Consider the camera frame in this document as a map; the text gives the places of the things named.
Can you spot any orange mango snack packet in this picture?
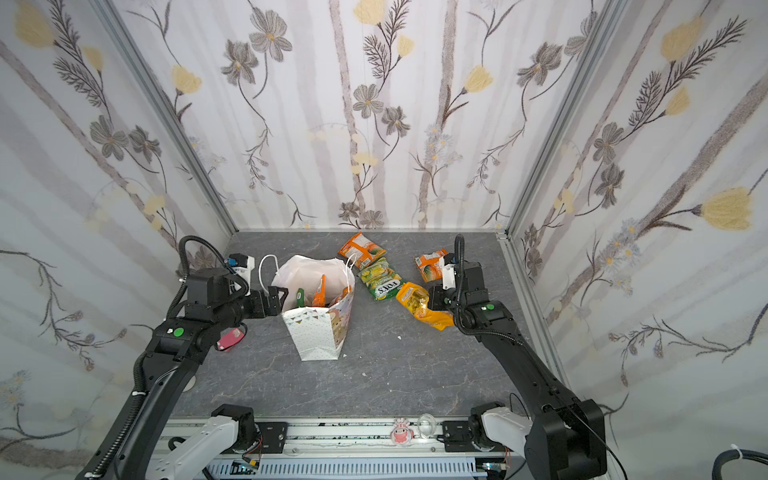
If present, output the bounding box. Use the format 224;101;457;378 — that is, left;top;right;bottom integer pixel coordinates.
338;232;386;269

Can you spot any white vented cable duct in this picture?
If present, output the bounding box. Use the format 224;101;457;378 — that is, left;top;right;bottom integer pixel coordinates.
208;457;488;479

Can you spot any yellow mango snack bag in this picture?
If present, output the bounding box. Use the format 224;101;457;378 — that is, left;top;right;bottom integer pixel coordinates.
396;282;454;331

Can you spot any black corrugated hose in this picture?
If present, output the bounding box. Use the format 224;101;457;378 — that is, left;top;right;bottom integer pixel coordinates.
711;446;768;480

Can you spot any clear glass ornament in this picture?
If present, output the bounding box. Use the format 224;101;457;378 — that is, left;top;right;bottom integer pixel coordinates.
416;413;437;439

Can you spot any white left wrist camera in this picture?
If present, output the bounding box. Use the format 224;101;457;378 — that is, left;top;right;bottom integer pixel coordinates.
227;253;256;289

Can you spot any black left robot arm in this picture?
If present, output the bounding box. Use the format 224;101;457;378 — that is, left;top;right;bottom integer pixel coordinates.
77;235;289;479

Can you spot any orange chips packet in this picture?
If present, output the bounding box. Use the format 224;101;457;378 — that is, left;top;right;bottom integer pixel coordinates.
311;274;327;307

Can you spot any orange white snack packet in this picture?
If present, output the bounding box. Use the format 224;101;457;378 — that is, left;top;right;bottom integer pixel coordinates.
414;249;448;283

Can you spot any pink eraser block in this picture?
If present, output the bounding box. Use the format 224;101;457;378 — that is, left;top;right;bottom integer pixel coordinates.
216;325;248;352

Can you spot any white cartoon paper bag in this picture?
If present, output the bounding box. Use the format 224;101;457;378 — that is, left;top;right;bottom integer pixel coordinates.
269;255;355;362

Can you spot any green orange Fox's packet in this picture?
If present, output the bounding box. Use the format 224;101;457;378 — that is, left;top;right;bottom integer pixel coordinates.
330;287;353;306

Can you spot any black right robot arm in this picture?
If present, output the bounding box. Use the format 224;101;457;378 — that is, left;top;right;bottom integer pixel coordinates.
429;235;618;479

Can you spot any green yellow candy packet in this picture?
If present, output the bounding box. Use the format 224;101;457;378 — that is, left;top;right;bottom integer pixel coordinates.
359;258;403;301

